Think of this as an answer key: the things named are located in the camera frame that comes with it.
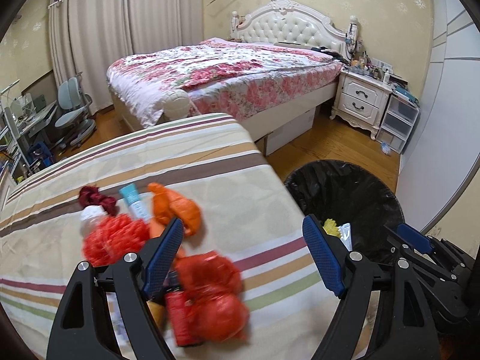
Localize orange-red foam net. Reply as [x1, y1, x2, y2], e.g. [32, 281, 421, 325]
[82, 214, 150, 267]

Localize red bottle black cap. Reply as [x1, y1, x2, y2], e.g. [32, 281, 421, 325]
[164, 271, 203, 347]

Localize teal white tube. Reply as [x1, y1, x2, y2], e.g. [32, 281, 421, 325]
[120, 184, 152, 224]

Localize dark red satin cloth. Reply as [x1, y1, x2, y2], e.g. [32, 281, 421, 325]
[78, 185, 118, 216]

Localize red plastic bag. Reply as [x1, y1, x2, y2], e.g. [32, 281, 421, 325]
[174, 251, 250, 342]

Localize orange plastic bag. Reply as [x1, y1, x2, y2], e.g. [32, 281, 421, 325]
[148, 183, 202, 238]

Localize yellow foam net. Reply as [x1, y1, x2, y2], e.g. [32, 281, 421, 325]
[323, 219, 342, 238]

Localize black lined trash bin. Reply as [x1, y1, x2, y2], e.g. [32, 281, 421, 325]
[285, 159, 404, 263]

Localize plastic drawer unit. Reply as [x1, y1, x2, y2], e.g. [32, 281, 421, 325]
[376, 91, 420, 155]

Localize white nightstand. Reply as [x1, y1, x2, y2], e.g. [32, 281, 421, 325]
[329, 68, 392, 141]

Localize striped bed sheet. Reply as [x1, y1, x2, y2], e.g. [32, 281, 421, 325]
[1, 114, 338, 359]

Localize study desk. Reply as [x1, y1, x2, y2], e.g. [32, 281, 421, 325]
[1, 102, 58, 172]

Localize grey-green desk chair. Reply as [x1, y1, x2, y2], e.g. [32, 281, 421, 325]
[55, 72, 96, 152]

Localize white tufted headboard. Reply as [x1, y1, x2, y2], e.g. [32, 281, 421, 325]
[230, 0, 358, 59]

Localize floral bedspread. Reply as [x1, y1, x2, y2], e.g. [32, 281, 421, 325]
[106, 37, 343, 128]

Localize beige curtains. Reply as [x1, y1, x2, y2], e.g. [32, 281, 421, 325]
[48, 0, 203, 114]

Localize white bed frame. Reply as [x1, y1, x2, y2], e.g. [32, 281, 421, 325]
[110, 82, 340, 157]

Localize white round bed post knob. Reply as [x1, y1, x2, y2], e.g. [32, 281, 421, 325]
[163, 89, 191, 120]

